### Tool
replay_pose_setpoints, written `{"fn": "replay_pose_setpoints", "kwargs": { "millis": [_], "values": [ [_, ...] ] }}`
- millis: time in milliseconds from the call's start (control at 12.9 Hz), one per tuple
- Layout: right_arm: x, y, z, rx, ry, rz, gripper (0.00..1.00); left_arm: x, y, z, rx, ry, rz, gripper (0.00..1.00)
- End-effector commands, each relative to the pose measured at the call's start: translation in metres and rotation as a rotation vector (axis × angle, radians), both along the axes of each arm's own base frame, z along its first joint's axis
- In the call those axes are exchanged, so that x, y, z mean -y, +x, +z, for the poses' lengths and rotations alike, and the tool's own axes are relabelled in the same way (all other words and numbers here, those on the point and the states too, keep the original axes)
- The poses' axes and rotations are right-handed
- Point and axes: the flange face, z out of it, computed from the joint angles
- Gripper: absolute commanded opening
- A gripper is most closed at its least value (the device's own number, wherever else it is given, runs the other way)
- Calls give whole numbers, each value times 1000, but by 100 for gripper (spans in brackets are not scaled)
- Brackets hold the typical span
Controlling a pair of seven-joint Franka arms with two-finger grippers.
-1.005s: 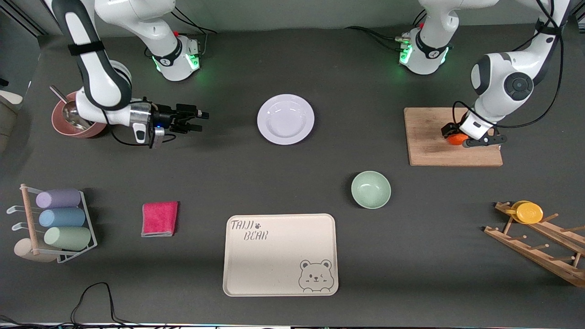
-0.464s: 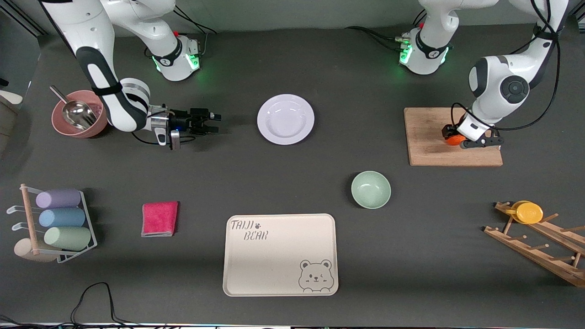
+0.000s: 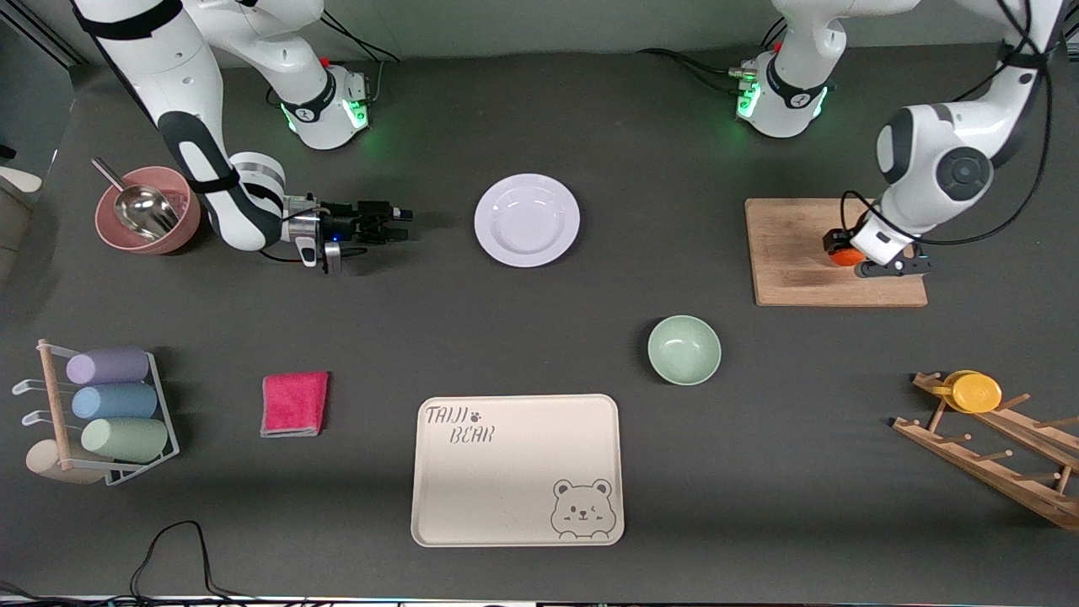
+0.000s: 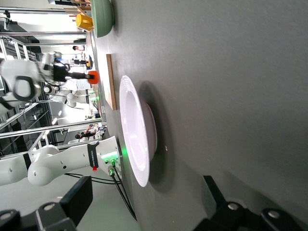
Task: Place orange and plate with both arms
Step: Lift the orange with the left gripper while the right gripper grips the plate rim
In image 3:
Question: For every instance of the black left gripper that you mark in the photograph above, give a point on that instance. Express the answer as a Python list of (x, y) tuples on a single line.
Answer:
[(835, 240)]

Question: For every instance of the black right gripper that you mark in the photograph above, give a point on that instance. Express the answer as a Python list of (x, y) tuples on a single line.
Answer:
[(347, 211)]

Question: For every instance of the orange fruit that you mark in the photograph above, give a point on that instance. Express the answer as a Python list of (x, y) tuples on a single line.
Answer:
[(846, 258)]

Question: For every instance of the white round plate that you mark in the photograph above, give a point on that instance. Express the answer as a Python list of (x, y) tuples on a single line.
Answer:
[(527, 221)]

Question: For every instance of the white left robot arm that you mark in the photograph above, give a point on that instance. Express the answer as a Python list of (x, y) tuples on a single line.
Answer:
[(915, 198)]

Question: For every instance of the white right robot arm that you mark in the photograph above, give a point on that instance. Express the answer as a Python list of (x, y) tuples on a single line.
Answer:
[(185, 84)]

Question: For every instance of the wooden cutting board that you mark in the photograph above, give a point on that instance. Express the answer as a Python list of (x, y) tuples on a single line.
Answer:
[(792, 253)]

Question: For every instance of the pale green bowl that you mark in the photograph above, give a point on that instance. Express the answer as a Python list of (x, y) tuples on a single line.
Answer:
[(684, 351)]

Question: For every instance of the pink folded cloth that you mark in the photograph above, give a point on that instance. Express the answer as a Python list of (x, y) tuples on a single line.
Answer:
[(295, 405)]

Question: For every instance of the yellow mug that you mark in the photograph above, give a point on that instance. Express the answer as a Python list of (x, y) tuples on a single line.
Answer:
[(974, 392)]

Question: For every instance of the pink bowl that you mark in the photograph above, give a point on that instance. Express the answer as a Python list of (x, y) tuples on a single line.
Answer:
[(181, 232)]

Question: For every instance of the metal scoop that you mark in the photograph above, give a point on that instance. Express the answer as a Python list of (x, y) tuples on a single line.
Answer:
[(143, 211)]

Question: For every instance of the wooden mug rack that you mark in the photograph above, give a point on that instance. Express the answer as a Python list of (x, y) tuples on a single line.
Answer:
[(986, 472)]

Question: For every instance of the cream bear print tray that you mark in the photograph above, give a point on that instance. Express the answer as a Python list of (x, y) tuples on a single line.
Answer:
[(506, 480)]

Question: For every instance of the purple cup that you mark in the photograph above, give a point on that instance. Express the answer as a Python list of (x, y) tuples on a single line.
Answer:
[(108, 367)]

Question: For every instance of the blue cup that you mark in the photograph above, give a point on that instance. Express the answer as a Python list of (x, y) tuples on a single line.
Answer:
[(115, 401)]

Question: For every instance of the green cup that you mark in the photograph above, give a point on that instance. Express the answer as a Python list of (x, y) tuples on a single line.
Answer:
[(125, 439)]

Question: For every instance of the white rounded object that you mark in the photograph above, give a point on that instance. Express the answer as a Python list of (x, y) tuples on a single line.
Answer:
[(18, 179)]

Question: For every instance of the beige cup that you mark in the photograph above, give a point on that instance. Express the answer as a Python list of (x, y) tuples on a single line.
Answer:
[(50, 462)]

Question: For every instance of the black metal frame bar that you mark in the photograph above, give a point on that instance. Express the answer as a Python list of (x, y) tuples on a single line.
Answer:
[(42, 35)]

